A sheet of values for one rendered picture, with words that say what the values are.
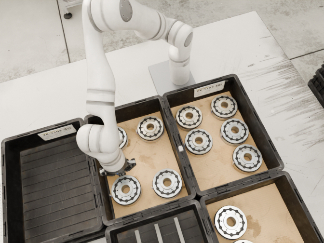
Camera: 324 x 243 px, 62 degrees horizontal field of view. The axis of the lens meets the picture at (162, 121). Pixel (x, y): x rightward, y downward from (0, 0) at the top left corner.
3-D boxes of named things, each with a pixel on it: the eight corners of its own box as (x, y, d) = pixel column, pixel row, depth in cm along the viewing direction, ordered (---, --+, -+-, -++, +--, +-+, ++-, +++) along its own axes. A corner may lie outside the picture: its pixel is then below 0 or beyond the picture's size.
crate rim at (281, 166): (161, 97, 103) (161, 93, 101) (234, 75, 106) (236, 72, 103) (197, 198, 86) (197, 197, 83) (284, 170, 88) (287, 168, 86)
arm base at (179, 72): (167, 73, 130) (164, 50, 114) (184, 66, 131) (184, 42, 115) (175, 88, 126) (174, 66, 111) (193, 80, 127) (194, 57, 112)
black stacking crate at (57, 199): (18, 151, 107) (1, 140, 97) (91, 129, 109) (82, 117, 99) (24, 258, 89) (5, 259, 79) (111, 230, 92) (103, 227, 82)
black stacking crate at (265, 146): (163, 109, 112) (161, 94, 102) (230, 89, 114) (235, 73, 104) (195, 203, 94) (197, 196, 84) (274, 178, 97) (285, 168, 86)
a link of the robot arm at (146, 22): (114, -18, 59) (164, 7, 81) (81, -12, 63) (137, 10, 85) (115, 27, 60) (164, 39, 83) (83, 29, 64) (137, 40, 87)
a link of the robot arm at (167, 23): (141, 3, 83) (166, 15, 80) (175, 18, 107) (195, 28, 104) (130, 32, 86) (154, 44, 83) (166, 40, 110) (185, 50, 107)
